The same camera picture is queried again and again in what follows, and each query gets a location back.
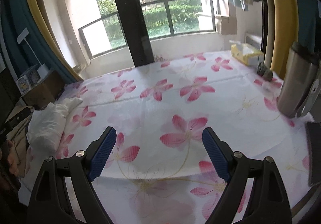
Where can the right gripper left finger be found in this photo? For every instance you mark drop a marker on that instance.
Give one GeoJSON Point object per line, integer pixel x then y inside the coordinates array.
{"type": "Point", "coordinates": [49, 197]}

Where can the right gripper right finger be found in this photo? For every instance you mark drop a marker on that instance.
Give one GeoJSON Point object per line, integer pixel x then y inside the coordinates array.
{"type": "Point", "coordinates": [268, 200]}

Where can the white large garment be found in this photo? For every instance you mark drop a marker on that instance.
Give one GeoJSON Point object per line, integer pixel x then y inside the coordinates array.
{"type": "Point", "coordinates": [46, 126]}

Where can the left hand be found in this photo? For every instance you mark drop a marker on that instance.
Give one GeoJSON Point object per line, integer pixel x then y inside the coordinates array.
{"type": "Point", "coordinates": [8, 160]}

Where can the white blue carton box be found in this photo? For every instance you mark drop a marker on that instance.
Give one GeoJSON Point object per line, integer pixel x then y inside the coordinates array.
{"type": "Point", "coordinates": [28, 79]}

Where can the brown wooden nightstand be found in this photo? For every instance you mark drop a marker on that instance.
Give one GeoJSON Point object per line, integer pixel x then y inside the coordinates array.
{"type": "Point", "coordinates": [45, 92]}

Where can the white desk lamp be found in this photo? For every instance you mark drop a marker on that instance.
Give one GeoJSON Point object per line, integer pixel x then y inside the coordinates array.
{"type": "Point", "coordinates": [43, 69]}

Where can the teal and yellow curtain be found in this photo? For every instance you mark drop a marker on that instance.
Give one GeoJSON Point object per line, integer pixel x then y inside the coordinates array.
{"type": "Point", "coordinates": [15, 16]}

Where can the metal basin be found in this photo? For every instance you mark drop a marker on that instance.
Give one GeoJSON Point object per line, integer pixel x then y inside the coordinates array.
{"type": "Point", "coordinates": [79, 68]}

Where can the floral pink bed sheet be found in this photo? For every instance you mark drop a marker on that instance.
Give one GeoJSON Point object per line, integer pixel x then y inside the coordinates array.
{"type": "Point", "coordinates": [159, 170]}

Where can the small dark plush object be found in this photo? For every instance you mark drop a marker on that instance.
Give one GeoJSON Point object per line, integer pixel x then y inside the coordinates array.
{"type": "Point", "coordinates": [264, 72]}

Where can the stainless steel thermos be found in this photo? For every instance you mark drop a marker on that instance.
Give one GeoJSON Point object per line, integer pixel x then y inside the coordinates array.
{"type": "Point", "coordinates": [301, 85]}

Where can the yellow tissue pack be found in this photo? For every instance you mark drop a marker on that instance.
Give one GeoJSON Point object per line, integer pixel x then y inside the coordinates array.
{"type": "Point", "coordinates": [247, 54]}

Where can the white appliance on balcony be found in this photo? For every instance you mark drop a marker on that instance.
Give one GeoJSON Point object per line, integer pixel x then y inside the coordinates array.
{"type": "Point", "coordinates": [253, 40]}

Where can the cardboard box on balcony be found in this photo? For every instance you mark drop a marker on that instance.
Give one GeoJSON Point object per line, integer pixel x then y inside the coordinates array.
{"type": "Point", "coordinates": [226, 25]}

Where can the right yellow curtain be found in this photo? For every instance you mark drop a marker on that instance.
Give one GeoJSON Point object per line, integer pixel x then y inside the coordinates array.
{"type": "Point", "coordinates": [280, 30]}

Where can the black balcony railing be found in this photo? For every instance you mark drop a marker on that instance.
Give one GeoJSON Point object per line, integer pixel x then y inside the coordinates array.
{"type": "Point", "coordinates": [163, 19]}

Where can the dark window frame pillar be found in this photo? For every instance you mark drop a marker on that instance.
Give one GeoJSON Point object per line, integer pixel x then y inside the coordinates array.
{"type": "Point", "coordinates": [135, 31]}

